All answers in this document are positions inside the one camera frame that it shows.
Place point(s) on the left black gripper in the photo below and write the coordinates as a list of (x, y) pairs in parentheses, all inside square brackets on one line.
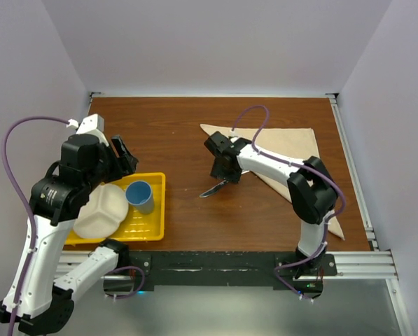
[(127, 164)]

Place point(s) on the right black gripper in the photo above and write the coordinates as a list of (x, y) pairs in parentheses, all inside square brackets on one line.
[(217, 171)]

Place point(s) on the silver table knife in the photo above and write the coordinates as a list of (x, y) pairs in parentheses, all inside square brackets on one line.
[(214, 189)]

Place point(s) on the beige cloth napkin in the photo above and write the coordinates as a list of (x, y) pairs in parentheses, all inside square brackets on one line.
[(298, 143)]

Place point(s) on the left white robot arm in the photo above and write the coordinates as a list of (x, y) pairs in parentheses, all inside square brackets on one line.
[(38, 303)]

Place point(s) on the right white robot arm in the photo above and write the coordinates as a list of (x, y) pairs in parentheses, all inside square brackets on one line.
[(312, 191)]

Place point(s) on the blue plastic cup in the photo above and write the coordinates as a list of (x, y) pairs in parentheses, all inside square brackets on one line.
[(140, 195)]

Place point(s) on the white divided plate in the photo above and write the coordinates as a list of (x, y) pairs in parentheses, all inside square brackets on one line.
[(106, 209)]

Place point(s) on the yellow plastic tray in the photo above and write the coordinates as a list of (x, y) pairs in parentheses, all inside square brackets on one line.
[(136, 226)]

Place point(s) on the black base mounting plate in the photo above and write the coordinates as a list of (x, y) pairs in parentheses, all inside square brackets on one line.
[(209, 268)]

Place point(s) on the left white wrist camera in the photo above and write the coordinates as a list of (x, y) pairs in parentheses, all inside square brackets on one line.
[(92, 124)]

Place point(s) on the aluminium table frame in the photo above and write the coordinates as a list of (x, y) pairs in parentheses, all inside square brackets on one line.
[(165, 133)]

